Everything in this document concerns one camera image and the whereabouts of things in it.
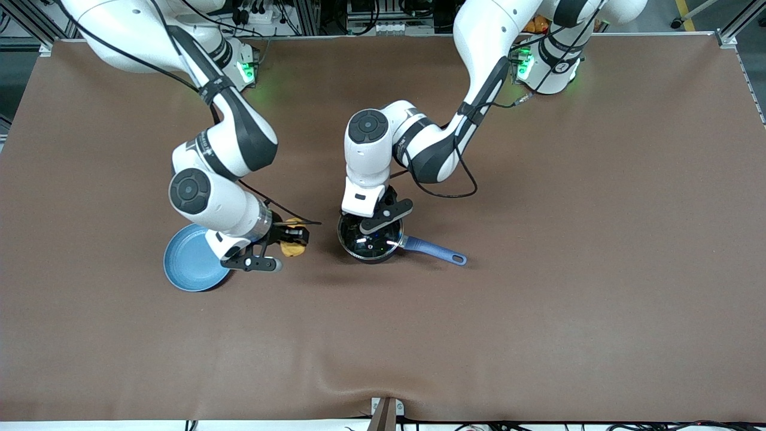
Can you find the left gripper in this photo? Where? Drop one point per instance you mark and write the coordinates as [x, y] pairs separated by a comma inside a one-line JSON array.
[[389, 199]]

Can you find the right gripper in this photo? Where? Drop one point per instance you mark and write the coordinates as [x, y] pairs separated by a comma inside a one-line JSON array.
[[276, 231]]

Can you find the yellow potato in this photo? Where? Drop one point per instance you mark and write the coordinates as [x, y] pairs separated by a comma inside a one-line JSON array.
[[293, 248]]

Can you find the glass lid with blue knob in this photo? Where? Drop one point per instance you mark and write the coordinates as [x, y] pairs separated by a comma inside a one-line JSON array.
[[374, 245]]

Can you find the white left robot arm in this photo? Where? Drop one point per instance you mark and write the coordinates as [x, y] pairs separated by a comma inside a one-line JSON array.
[[371, 155]]

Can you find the blue round plate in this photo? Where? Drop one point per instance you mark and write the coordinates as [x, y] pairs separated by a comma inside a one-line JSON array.
[[191, 263]]

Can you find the grey metal device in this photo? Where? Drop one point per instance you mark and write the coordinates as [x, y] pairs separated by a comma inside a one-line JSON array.
[[377, 27]]

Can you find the white power strip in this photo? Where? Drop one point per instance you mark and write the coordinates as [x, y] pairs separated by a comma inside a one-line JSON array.
[[263, 15]]

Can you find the brown table mat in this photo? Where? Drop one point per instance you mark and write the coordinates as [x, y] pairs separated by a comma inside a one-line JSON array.
[[538, 329]]

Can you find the bag of orange items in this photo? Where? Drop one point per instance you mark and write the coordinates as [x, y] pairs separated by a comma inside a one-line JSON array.
[[538, 25]]

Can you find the aluminium profile post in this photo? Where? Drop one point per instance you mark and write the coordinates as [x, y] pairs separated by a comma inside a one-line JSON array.
[[383, 419]]

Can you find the aluminium frame strut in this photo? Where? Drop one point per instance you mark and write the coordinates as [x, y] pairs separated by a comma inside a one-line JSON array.
[[727, 39], [33, 27]]

